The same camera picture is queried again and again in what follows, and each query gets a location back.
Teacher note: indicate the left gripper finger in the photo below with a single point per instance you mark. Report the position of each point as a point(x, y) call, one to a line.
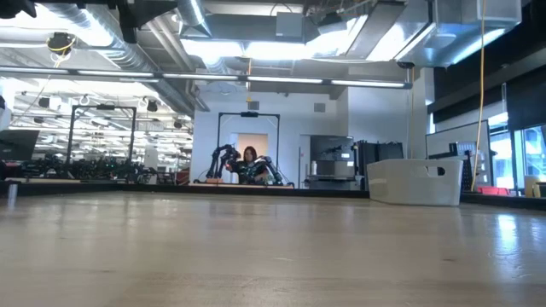
point(132, 10)

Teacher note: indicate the black background robot arm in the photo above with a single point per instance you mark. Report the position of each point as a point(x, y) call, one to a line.
point(222, 155)
point(269, 168)

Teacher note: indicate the black ceiling dome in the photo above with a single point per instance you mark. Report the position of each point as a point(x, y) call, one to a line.
point(61, 42)

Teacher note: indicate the long ceiling light bar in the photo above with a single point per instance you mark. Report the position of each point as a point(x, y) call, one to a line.
point(205, 77)

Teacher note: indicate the background black robot arms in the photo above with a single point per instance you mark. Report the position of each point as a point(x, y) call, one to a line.
point(94, 168)

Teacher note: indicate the black monitor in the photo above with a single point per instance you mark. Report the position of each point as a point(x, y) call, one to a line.
point(17, 145)

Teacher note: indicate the person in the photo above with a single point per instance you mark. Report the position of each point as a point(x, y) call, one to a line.
point(249, 164)

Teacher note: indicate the white bottle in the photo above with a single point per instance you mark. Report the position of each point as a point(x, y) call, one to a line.
point(314, 168)

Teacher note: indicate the grey cabinet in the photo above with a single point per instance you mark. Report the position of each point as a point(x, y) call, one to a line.
point(332, 160)

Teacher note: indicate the black cabinets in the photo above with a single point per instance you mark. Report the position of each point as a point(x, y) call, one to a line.
point(379, 151)

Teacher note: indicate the white translucent plastic bin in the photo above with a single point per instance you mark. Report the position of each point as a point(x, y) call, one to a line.
point(409, 181)

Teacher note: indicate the grey partition panel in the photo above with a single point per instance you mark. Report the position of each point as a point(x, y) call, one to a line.
point(448, 143)

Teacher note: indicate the red bin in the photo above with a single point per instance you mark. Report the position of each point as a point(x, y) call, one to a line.
point(492, 190)

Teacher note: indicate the beige container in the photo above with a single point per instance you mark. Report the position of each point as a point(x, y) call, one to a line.
point(531, 185)

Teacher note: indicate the black background station frame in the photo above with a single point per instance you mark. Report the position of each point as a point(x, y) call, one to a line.
point(248, 114)
point(104, 107)

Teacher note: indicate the grey metal post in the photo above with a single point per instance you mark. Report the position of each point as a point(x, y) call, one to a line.
point(12, 195)

